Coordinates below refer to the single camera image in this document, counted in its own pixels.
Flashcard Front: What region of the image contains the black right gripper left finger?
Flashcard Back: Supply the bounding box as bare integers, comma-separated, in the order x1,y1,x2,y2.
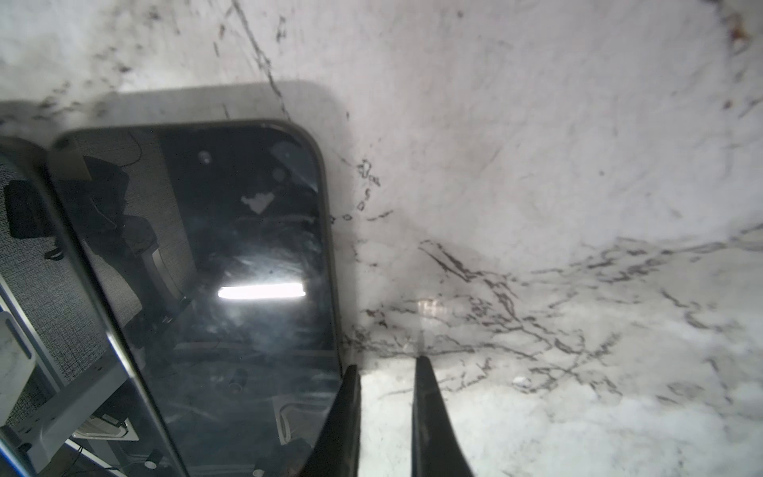
300,365,362,477

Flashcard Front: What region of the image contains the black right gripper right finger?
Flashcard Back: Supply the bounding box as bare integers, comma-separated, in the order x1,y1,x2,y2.
411,356,473,477

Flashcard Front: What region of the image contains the black phone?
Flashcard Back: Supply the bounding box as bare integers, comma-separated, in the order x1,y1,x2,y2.
49,121,343,476
1,136,187,476

